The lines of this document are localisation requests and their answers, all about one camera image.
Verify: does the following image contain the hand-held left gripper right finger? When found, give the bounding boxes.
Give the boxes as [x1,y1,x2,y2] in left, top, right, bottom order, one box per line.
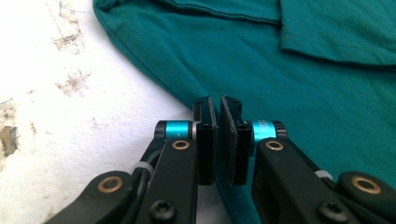
[219,94,289,187]

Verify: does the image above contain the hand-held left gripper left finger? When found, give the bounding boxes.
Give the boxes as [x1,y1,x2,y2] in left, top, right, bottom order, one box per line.
[154,95,219,187]

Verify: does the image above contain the teal long-sleeved shirt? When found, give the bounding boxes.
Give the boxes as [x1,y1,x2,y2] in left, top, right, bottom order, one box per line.
[92,0,396,224]

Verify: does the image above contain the white foam mat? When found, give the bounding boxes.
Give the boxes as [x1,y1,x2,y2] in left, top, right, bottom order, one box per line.
[0,0,232,224]

